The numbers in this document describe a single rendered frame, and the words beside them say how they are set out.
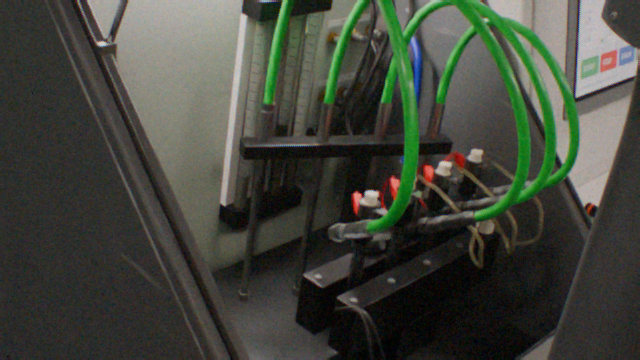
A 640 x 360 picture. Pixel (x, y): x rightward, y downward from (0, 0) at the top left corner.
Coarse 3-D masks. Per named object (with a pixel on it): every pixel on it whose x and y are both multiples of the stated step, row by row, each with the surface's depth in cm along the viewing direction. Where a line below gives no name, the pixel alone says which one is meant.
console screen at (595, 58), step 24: (576, 0) 140; (600, 0) 146; (576, 24) 141; (600, 24) 148; (576, 48) 143; (600, 48) 149; (624, 48) 156; (576, 72) 144; (600, 72) 151; (624, 72) 158; (576, 96) 146; (600, 96) 153; (624, 96) 161
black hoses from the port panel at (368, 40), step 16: (368, 32) 131; (368, 48) 132; (384, 48) 135; (352, 80) 134; (368, 80) 137; (384, 80) 137; (368, 96) 141; (352, 112) 140; (368, 112) 142; (336, 128) 139; (352, 128) 143
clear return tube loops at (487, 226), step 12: (456, 168) 125; (420, 180) 119; (540, 204) 126; (540, 216) 126; (468, 228) 117; (480, 228) 133; (492, 228) 133; (516, 228) 121; (540, 228) 127; (480, 240) 116; (504, 240) 128; (528, 240) 130; (480, 252) 116; (480, 264) 117
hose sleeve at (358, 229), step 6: (360, 222) 96; (366, 222) 94; (336, 228) 101; (342, 228) 99; (348, 228) 98; (354, 228) 96; (360, 228) 95; (366, 228) 94; (336, 234) 101; (342, 234) 99; (348, 234) 98; (354, 234) 97; (360, 234) 96; (366, 234) 94; (372, 234) 94
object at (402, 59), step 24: (288, 0) 111; (384, 0) 88; (408, 72) 85; (264, 96) 119; (408, 96) 85; (408, 120) 85; (408, 144) 85; (408, 168) 86; (408, 192) 87; (384, 216) 91
